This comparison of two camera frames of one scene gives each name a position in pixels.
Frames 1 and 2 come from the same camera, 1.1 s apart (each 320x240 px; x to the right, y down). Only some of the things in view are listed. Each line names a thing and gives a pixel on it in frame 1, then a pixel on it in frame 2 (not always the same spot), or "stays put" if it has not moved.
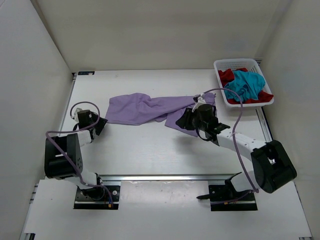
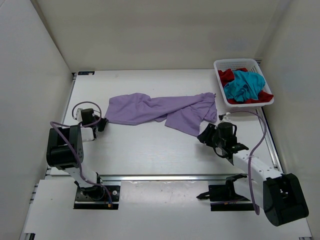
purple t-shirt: x=131 y=109 stays put
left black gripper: x=101 y=123 stays put
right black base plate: x=219 y=193 stays put
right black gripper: x=185 y=122 → x=206 y=137
